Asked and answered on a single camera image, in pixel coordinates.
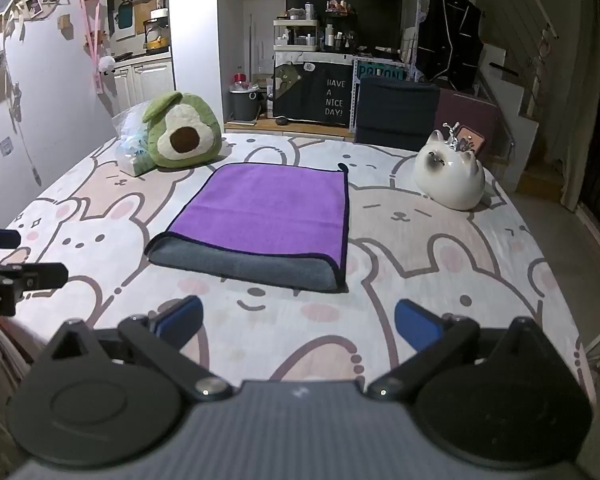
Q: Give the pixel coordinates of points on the white tiered storage rack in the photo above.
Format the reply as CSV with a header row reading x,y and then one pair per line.
x,y
297,35

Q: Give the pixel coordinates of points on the dark purple board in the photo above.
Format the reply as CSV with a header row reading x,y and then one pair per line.
x,y
470,110

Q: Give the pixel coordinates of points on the avocado plush toy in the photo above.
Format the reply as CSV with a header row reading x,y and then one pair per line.
x,y
184,130

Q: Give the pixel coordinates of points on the clear plastic tissue pack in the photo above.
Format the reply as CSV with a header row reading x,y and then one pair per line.
x,y
130,146

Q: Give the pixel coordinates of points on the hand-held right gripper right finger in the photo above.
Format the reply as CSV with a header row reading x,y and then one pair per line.
x,y
416,321

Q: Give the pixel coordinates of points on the purple and grey towel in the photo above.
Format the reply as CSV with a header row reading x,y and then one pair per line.
x,y
265,220

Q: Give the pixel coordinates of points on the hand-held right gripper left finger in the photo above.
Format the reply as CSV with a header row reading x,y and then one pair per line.
x,y
179,316

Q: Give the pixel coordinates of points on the bunny printed table cloth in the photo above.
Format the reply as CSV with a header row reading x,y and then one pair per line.
x,y
430,270

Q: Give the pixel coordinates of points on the white kitchen cabinet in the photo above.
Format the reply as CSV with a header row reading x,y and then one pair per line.
x,y
140,82

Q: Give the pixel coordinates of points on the black hanging jacket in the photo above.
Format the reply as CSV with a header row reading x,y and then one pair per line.
x,y
448,35

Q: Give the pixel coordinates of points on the black printed cabinet curtain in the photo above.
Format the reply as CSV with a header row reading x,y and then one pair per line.
x,y
314,92

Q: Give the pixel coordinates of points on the white ceramic cat figurine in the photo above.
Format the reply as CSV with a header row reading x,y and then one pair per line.
x,y
448,176

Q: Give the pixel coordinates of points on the yellow pot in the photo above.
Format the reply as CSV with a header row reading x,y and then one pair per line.
x,y
156,43

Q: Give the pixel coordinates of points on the grey trash bin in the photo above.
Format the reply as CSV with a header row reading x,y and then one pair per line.
x,y
244,102

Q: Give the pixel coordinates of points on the dark blue chair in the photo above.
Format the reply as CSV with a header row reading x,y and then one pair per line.
x,y
397,110

